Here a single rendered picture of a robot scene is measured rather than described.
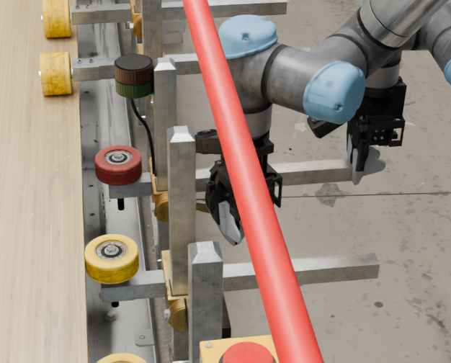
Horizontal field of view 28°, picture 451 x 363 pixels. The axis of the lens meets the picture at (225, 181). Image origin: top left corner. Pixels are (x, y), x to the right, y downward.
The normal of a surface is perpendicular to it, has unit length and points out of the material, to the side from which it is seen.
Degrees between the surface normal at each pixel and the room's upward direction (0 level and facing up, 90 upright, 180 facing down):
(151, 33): 90
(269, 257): 15
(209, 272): 90
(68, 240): 0
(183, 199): 90
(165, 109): 90
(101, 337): 0
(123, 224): 0
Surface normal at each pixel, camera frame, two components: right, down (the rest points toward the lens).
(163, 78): 0.14, 0.57
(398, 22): -0.26, 0.71
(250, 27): 0.02, -0.82
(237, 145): -0.24, -0.77
